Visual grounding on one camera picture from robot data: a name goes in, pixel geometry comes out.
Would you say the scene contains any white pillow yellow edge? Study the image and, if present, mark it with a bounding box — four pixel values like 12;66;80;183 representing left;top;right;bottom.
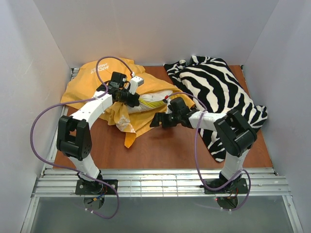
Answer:
127;90;173;114

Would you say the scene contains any yellow pillowcase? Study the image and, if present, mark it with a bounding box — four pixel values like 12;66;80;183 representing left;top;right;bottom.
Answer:
61;58;195;148

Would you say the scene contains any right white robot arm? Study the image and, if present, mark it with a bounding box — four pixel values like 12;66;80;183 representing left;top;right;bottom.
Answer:
150;97;257;193

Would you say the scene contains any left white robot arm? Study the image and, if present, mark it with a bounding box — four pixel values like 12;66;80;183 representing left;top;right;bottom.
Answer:
56;72;144;193

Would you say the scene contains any zebra striped blanket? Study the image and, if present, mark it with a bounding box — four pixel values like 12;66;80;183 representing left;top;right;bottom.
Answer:
163;55;268;163

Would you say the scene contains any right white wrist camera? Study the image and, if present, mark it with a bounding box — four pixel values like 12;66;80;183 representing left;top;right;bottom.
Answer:
163;96;173;114

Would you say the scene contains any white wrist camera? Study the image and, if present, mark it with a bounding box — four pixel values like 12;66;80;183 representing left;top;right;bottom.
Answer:
163;96;173;114
127;76;144;94

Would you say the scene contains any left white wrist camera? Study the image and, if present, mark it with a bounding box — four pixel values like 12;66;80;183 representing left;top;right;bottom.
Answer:
127;76;144;94

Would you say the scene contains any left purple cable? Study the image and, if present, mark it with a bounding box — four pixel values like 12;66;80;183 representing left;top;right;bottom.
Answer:
29;56;137;220

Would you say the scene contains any purple cable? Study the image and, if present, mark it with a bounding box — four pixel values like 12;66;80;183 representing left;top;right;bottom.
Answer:
165;92;252;213
29;56;137;220

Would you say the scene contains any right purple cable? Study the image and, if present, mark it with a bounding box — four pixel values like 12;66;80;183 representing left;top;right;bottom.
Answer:
165;92;252;213

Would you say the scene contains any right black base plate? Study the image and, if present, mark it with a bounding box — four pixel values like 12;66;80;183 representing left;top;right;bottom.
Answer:
203;178;249;194

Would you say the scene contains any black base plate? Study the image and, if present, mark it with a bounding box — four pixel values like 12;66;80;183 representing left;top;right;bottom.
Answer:
75;179;115;195
203;178;249;194

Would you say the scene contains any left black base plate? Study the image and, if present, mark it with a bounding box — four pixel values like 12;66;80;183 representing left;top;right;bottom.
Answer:
75;179;115;195

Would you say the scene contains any aluminium rail frame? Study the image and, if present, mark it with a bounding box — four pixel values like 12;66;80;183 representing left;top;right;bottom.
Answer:
20;65;303;233

